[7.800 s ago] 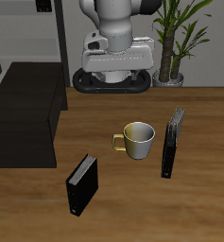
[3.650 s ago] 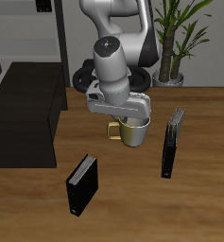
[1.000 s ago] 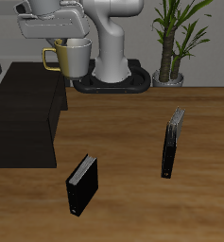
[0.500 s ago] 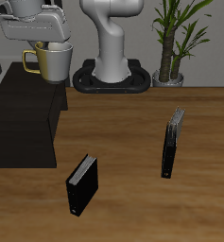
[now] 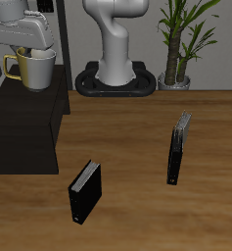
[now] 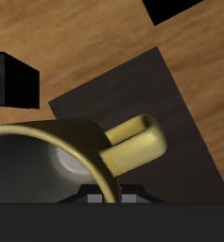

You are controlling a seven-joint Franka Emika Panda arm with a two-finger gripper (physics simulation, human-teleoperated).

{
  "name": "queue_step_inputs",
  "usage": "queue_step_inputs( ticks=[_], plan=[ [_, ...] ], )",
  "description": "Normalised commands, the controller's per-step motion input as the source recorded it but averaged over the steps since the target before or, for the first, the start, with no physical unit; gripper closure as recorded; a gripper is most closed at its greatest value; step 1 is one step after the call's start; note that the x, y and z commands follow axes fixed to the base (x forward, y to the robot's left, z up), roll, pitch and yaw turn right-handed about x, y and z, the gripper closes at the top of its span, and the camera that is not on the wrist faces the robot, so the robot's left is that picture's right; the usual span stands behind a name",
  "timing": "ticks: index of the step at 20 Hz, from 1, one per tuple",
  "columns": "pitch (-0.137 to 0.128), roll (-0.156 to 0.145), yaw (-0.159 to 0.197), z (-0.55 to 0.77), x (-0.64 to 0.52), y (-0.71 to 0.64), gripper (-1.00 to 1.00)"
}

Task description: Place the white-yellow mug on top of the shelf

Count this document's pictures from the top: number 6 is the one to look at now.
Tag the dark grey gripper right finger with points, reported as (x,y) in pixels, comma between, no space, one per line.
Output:
(134,193)

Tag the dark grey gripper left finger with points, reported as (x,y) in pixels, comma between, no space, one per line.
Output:
(89,193)

